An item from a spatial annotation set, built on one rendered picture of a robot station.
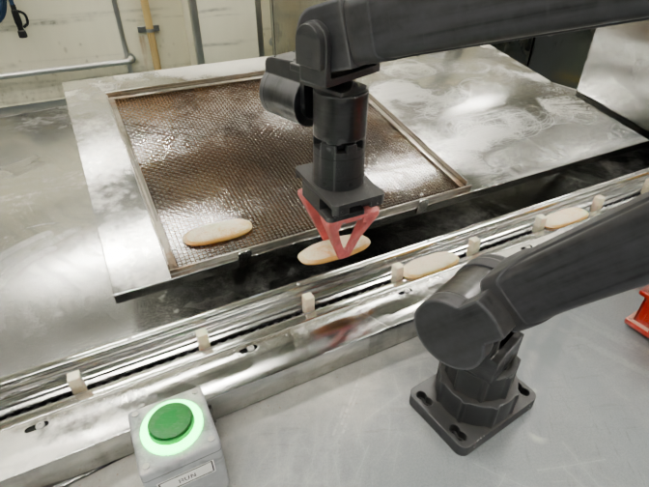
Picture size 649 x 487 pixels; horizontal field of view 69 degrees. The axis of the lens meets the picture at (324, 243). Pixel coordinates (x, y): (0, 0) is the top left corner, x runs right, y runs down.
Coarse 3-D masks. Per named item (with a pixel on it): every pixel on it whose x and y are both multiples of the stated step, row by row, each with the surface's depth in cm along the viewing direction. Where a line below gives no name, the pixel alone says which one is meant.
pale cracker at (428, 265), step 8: (424, 256) 70; (432, 256) 70; (440, 256) 70; (448, 256) 70; (456, 256) 70; (408, 264) 69; (416, 264) 68; (424, 264) 68; (432, 264) 68; (440, 264) 69; (448, 264) 69; (408, 272) 67; (416, 272) 67; (424, 272) 67; (432, 272) 68
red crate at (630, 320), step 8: (648, 296) 59; (648, 304) 61; (640, 312) 62; (648, 312) 61; (632, 320) 63; (640, 320) 62; (648, 320) 61; (632, 328) 63; (640, 328) 62; (648, 328) 61; (648, 336) 61
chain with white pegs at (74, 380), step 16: (640, 192) 89; (592, 208) 83; (544, 224) 77; (480, 240) 71; (512, 240) 77; (464, 256) 73; (400, 272) 67; (368, 288) 67; (304, 304) 61; (320, 304) 64; (208, 336) 56; (192, 352) 58; (144, 368) 55; (80, 384) 51; (96, 384) 54; (48, 400) 52; (0, 416) 50
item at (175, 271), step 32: (128, 96) 93; (160, 96) 95; (192, 96) 95; (224, 96) 97; (256, 96) 98; (128, 128) 86; (160, 128) 86; (192, 128) 87; (224, 128) 88; (384, 128) 93; (288, 160) 82; (384, 160) 85; (192, 192) 74; (384, 192) 78; (448, 192) 78; (160, 224) 68; (256, 224) 70; (352, 224) 71; (224, 256) 64
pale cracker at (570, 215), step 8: (568, 208) 81; (576, 208) 81; (552, 216) 79; (560, 216) 78; (568, 216) 79; (576, 216) 79; (584, 216) 79; (552, 224) 77; (560, 224) 77; (568, 224) 78
